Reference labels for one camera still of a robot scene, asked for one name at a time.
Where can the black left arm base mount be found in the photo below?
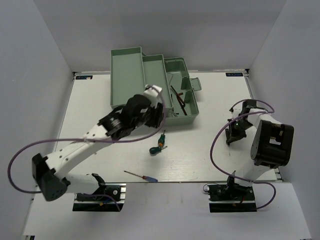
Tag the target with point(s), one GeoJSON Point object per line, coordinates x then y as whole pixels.
{"type": "Point", "coordinates": [111, 199]}

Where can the stubby green screwdriver near box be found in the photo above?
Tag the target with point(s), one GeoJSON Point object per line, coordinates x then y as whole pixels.
{"type": "Point", "coordinates": [161, 140]}

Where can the long brown hex key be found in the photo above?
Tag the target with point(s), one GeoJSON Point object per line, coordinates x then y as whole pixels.
{"type": "Point", "coordinates": [184, 111]}

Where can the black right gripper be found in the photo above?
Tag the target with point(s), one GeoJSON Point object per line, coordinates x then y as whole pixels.
{"type": "Point", "coordinates": [234, 135]}

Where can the brown hex key front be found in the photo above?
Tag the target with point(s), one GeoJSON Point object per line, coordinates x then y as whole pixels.
{"type": "Point", "coordinates": [173, 89]}

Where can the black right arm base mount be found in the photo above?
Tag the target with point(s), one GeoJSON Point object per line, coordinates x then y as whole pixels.
{"type": "Point", "coordinates": [223, 200]}

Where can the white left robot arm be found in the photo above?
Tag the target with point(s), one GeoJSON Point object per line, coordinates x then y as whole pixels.
{"type": "Point", "coordinates": [52, 172]}

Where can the mint green plastic toolbox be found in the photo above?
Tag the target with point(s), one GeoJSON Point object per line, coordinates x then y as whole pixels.
{"type": "Point", "coordinates": [132, 70]}

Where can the blue red handled screwdriver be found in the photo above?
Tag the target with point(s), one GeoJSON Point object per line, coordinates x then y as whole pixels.
{"type": "Point", "coordinates": [146, 178]}

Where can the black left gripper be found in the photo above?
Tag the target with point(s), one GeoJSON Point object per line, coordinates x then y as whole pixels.
{"type": "Point", "coordinates": [157, 115]}

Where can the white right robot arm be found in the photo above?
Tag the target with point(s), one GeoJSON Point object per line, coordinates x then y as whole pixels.
{"type": "Point", "coordinates": [271, 146]}

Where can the stubby green screwdriver front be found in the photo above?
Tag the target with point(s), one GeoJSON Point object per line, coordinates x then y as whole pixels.
{"type": "Point", "coordinates": [155, 150]}

